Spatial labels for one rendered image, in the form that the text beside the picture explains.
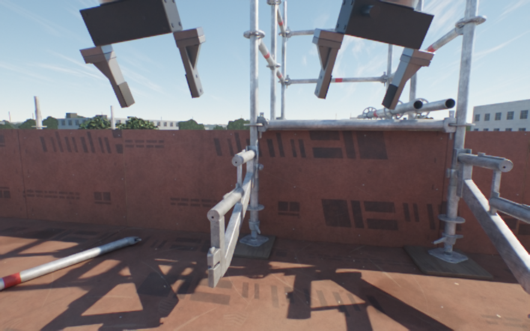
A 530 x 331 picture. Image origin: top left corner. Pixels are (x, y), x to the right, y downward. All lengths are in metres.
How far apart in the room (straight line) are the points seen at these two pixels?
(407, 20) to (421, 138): 1.30
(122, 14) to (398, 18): 0.40
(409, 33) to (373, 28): 0.06
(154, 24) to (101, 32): 0.08
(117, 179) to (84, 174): 0.27
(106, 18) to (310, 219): 1.50
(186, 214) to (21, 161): 1.39
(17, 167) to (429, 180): 2.90
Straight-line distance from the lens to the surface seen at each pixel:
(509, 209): 1.34
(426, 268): 1.63
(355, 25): 0.46
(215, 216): 0.99
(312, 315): 1.17
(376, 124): 1.56
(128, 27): 0.49
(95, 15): 0.51
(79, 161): 2.36
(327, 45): 0.46
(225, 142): 1.75
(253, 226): 1.66
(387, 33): 0.48
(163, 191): 1.98
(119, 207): 2.22
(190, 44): 0.46
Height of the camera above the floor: 0.69
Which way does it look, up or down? 7 degrees down
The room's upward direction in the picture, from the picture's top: straight up
